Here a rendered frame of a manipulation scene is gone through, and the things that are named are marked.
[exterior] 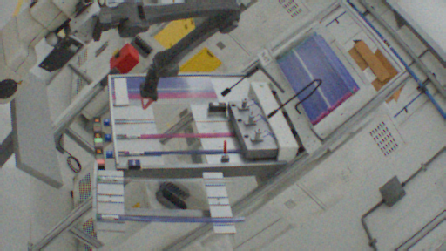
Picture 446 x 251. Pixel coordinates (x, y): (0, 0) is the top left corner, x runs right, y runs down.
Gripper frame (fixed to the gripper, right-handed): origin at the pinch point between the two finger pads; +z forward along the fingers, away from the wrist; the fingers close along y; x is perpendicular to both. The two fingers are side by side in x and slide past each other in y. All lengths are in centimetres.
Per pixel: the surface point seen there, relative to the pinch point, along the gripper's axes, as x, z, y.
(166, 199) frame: -19.0, 44.4, -5.7
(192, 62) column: -109, 139, 295
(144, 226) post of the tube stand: 3, 15, -53
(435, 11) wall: -264, -39, 159
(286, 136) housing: -59, -2, -11
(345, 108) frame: -74, -27, -21
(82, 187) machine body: 18, 81, 33
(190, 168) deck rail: -19.2, 11.8, -20.9
